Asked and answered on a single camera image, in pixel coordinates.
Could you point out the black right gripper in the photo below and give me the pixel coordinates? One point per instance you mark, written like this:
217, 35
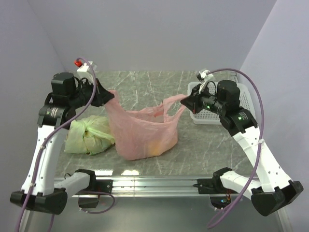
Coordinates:
192, 102

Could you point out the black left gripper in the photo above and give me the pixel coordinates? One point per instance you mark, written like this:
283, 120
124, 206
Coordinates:
103, 95

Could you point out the pink plastic bag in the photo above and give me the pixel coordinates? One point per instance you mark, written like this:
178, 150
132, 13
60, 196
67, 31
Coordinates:
134, 130

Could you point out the fake orange fruit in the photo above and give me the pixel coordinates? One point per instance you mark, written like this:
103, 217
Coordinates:
155, 148

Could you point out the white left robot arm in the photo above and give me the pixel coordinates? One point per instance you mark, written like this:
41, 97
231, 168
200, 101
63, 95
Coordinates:
38, 192

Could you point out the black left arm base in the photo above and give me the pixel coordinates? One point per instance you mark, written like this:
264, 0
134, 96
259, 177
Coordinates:
103, 185

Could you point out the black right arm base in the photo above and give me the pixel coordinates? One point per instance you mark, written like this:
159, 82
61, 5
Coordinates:
209, 186

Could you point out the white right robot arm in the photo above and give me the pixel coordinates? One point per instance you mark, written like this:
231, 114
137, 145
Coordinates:
274, 189

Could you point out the tied green plastic bag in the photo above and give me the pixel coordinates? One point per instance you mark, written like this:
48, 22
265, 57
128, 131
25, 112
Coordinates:
90, 135

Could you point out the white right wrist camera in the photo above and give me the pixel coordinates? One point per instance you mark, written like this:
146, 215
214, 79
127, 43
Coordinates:
203, 76

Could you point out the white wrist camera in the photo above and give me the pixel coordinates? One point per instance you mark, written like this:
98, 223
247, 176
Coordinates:
83, 70
203, 76

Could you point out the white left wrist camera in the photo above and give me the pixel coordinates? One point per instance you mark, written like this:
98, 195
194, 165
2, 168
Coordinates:
83, 70

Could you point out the aluminium front rail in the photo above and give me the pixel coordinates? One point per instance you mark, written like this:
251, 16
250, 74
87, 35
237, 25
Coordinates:
151, 186

